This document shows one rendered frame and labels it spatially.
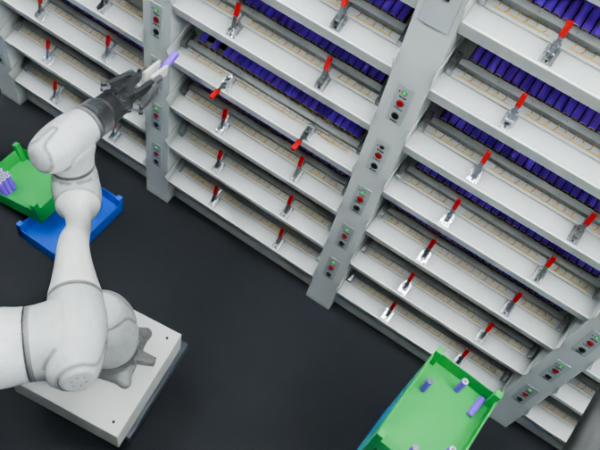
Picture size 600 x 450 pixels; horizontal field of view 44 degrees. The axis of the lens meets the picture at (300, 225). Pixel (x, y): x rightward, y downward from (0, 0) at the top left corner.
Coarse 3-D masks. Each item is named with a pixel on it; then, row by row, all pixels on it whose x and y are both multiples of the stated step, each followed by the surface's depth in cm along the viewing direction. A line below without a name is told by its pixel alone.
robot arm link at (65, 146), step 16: (64, 112) 166; (80, 112) 166; (48, 128) 161; (64, 128) 162; (80, 128) 164; (96, 128) 168; (32, 144) 160; (48, 144) 159; (64, 144) 160; (80, 144) 163; (32, 160) 162; (48, 160) 159; (64, 160) 161; (80, 160) 165; (64, 176) 168; (80, 176) 169
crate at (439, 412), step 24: (432, 360) 194; (432, 384) 193; (456, 384) 195; (480, 384) 190; (408, 408) 189; (432, 408) 190; (456, 408) 191; (480, 408) 192; (384, 432) 177; (408, 432) 185; (432, 432) 186; (456, 432) 188
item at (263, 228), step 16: (176, 176) 255; (192, 176) 254; (208, 176) 252; (192, 192) 253; (208, 192) 253; (224, 192) 252; (208, 208) 253; (224, 208) 251; (240, 208) 251; (256, 208) 248; (240, 224) 250; (256, 224) 249; (272, 224) 248; (256, 240) 251; (272, 240) 248; (288, 240) 247; (304, 240) 245; (288, 256) 246; (304, 256) 246; (320, 256) 243; (304, 272) 249
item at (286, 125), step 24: (192, 24) 204; (168, 48) 200; (192, 72) 204; (216, 72) 203; (240, 96) 201; (288, 96) 201; (264, 120) 201; (288, 120) 199; (312, 144) 197; (336, 144) 197
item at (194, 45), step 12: (192, 48) 204; (204, 48) 203; (204, 60) 203; (216, 60) 202; (240, 72) 200; (252, 84) 200; (264, 84) 199; (276, 96) 198; (288, 108) 199; (300, 108) 197; (312, 120) 196; (336, 132) 195; (348, 144) 195; (360, 144) 194
